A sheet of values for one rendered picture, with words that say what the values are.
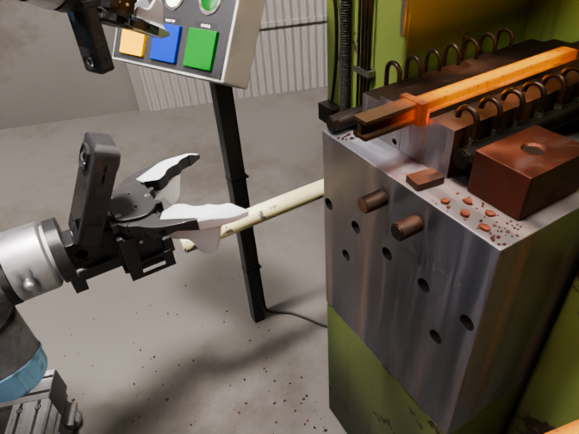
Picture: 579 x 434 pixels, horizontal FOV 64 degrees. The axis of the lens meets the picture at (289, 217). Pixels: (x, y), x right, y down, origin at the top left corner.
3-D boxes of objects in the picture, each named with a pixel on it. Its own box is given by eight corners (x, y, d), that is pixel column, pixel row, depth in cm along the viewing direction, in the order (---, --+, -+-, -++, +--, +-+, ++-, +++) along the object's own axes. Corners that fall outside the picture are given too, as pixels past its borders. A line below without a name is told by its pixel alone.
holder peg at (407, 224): (401, 244, 64) (403, 230, 63) (389, 234, 66) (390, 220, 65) (423, 234, 66) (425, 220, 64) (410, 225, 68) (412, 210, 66)
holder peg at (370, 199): (367, 217, 70) (368, 203, 68) (356, 208, 72) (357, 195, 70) (388, 207, 71) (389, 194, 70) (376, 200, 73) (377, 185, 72)
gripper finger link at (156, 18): (184, 8, 81) (142, -10, 73) (178, 43, 82) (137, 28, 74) (172, 7, 82) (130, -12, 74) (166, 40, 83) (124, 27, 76)
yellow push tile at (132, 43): (140, 56, 99) (146, 20, 97) (118, 52, 103) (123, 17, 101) (147, 58, 101) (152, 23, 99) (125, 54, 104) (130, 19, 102)
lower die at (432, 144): (446, 179, 66) (456, 125, 61) (361, 127, 80) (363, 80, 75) (620, 102, 82) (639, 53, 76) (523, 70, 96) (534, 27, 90)
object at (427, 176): (431, 173, 68) (432, 166, 67) (444, 183, 65) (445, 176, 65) (405, 181, 66) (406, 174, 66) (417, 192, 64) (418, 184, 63)
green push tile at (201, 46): (209, 71, 90) (216, 31, 88) (182, 65, 93) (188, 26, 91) (215, 73, 91) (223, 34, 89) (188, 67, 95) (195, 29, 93)
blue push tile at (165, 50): (173, 63, 95) (180, 25, 92) (148, 58, 98) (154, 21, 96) (179, 65, 96) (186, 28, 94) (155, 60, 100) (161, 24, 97)
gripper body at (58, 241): (162, 228, 59) (65, 265, 55) (146, 172, 54) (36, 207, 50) (183, 263, 54) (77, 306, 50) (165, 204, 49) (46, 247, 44)
